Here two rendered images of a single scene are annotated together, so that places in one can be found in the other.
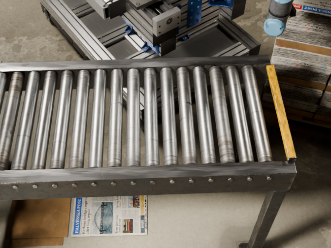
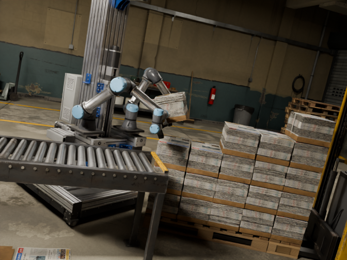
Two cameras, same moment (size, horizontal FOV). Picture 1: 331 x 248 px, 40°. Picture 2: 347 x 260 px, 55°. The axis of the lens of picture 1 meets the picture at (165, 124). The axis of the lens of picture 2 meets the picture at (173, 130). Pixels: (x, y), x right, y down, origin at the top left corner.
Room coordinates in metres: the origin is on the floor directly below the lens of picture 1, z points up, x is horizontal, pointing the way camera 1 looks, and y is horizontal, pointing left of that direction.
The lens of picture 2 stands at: (-1.19, 0.15, 1.48)
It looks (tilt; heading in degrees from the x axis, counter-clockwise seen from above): 11 degrees down; 344
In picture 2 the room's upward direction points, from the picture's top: 11 degrees clockwise
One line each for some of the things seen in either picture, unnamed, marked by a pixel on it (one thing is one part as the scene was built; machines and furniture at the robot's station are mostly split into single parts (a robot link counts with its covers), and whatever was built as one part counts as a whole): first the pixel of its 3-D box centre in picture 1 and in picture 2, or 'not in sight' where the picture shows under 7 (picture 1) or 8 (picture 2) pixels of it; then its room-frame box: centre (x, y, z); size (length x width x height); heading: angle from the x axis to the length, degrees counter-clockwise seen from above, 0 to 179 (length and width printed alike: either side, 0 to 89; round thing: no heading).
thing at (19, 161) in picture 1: (27, 120); (18, 151); (1.01, 0.51, 0.77); 0.47 x 0.05 x 0.05; 2
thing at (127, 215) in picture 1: (110, 209); (43, 259); (1.02, 0.28, 0.00); 0.37 x 0.28 x 0.01; 92
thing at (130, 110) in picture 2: not in sight; (131, 111); (2.04, -0.31, 0.98); 0.13 x 0.12 x 0.14; 4
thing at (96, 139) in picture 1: (98, 118); (61, 156); (1.02, 0.25, 0.77); 0.47 x 0.05 x 0.05; 2
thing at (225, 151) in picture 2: not in sight; (236, 148); (1.54, -1.25, 0.86); 0.38 x 0.29 x 0.04; 162
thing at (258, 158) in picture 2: not in sight; (268, 155); (1.45, -1.54, 0.86); 0.38 x 0.29 x 0.04; 162
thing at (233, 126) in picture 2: not in sight; (241, 127); (1.55, -1.26, 1.06); 0.37 x 0.29 x 0.01; 162
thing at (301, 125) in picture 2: not in sight; (293, 183); (1.37, -1.82, 0.65); 0.39 x 0.30 x 1.29; 163
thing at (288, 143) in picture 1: (280, 109); (159, 161); (1.03, -0.42, 0.81); 0.43 x 0.03 x 0.02; 2
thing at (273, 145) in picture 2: not in sight; (270, 146); (1.46, -1.54, 0.95); 0.38 x 0.29 x 0.23; 162
